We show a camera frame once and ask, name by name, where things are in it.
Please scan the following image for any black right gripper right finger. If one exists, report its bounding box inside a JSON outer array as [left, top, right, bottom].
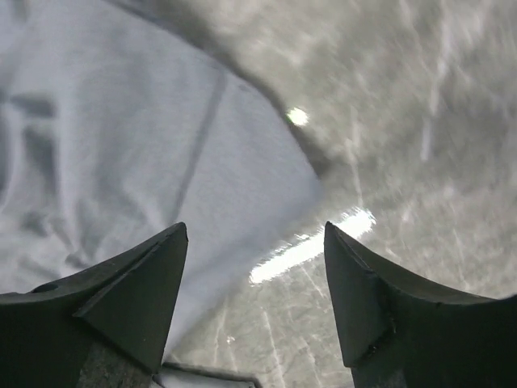
[[324, 223, 516, 387]]

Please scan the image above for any grey long sleeve shirt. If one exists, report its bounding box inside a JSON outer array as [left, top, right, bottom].
[[1, 1, 320, 387]]

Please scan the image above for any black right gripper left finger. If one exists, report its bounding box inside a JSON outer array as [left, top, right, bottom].
[[1, 222, 188, 387]]

